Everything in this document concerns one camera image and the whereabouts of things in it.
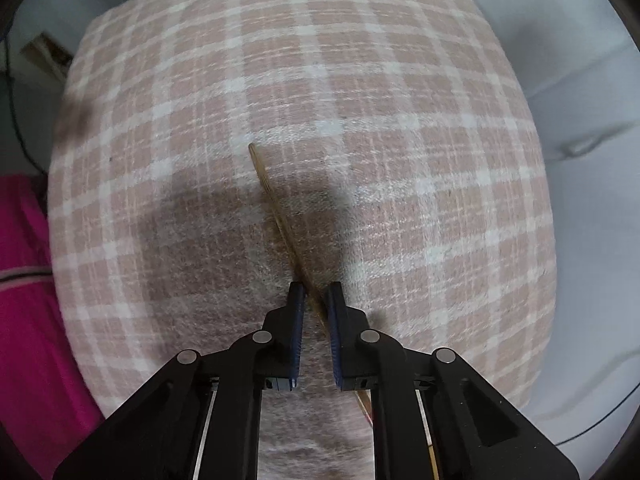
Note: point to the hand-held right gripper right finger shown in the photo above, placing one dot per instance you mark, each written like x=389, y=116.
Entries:
x=334, y=330

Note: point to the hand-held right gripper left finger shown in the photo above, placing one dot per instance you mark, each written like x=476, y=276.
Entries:
x=296, y=330

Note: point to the red-tipped wooden chopstick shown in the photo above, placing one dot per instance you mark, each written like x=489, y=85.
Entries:
x=270, y=200

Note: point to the pink checked cloth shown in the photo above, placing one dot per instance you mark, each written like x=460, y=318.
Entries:
x=350, y=110

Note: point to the pink garment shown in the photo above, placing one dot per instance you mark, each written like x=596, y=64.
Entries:
x=30, y=285

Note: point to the wooden furniture frame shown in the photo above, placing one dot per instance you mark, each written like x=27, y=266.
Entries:
x=47, y=45

